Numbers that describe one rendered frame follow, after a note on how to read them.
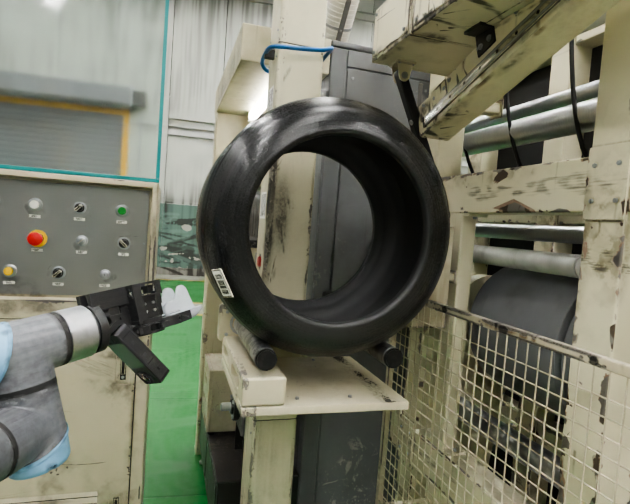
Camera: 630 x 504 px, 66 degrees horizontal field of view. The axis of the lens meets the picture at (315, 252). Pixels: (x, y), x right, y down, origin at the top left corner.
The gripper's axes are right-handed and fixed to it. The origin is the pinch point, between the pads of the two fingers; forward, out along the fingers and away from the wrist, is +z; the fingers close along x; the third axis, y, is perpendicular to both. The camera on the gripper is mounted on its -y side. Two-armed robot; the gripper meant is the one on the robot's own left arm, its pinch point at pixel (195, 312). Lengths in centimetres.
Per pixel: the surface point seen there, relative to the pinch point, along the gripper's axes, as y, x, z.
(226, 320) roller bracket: -7.0, 26.2, 31.7
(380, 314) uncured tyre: -9.9, -19.3, 31.6
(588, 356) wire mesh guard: -20, -56, 29
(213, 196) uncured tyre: 20.6, -1.3, 9.3
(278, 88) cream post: 51, 6, 49
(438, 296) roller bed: -15, -15, 76
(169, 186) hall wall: 186, 683, 582
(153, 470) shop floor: -77, 135, 70
